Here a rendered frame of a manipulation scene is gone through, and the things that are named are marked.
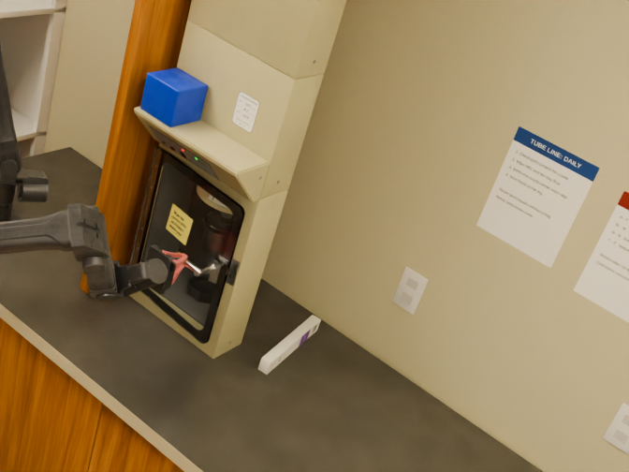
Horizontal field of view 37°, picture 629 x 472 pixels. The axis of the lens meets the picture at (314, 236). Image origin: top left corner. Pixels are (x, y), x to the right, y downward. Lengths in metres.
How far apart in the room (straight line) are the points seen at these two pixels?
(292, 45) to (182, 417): 0.87
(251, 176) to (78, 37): 1.21
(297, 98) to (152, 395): 0.76
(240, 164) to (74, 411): 0.77
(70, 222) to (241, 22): 0.68
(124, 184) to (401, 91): 0.73
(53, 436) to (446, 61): 1.35
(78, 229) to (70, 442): 0.95
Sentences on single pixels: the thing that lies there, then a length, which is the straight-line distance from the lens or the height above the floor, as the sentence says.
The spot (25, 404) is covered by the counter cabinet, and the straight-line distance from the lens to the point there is 2.56.
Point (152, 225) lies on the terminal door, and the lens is 2.37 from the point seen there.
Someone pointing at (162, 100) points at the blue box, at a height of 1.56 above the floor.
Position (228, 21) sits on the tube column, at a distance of 2.10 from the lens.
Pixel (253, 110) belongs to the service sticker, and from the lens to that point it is 2.09.
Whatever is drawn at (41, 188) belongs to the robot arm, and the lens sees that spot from 2.23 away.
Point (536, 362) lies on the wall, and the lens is 2.40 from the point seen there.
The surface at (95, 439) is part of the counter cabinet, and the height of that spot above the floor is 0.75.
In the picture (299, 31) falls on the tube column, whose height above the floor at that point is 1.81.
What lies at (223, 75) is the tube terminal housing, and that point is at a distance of 2.13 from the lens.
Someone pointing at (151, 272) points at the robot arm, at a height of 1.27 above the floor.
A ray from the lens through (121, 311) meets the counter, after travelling 2.47.
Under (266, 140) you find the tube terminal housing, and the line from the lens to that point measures 2.08.
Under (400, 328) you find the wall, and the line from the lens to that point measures 2.55.
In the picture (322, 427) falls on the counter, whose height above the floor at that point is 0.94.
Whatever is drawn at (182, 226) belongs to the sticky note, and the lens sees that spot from 2.28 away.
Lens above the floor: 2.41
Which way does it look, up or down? 29 degrees down
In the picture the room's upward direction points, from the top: 18 degrees clockwise
